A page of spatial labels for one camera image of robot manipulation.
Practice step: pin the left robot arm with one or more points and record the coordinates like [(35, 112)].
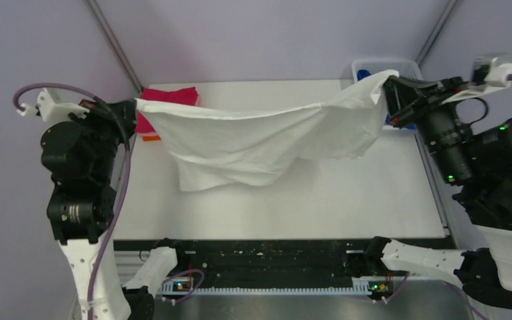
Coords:
[(84, 208)]

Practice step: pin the left corner metal post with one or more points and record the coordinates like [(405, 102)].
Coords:
[(114, 44)]

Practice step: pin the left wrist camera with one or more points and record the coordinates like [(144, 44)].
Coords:
[(52, 107)]

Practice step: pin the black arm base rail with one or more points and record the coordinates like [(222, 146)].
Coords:
[(269, 264)]

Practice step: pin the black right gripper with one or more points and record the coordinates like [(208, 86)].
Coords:
[(400, 104)]

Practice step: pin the pink folded t-shirt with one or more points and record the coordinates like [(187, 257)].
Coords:
[(149, 134)]

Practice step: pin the blue t-shirt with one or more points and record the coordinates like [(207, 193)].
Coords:
[(363, 73)]

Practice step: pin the corner metal post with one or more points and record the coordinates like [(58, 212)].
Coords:
[(114, 44), (444, 18)]

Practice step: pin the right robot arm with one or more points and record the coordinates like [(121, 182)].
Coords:
[(481, 165)]

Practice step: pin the white printed t-shirt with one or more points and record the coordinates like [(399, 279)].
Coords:
[(214, 147)]

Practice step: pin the white plastic basket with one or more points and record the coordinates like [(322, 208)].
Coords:
[(406, 68)]

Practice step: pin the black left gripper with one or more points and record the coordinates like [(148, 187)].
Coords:
[(125, 110)]

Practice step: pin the white slotted cable duct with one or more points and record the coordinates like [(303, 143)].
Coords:
[(359, 287)]

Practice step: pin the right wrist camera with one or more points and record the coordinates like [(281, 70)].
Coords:
[(489, 75)]

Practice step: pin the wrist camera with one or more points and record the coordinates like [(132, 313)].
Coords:
[(52, 107), (489, 75)]

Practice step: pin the right corner metal post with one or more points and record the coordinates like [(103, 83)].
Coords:
[(444, 18)]

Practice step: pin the magenta folded t-shirt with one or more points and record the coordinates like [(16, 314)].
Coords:
[(185, 96)]

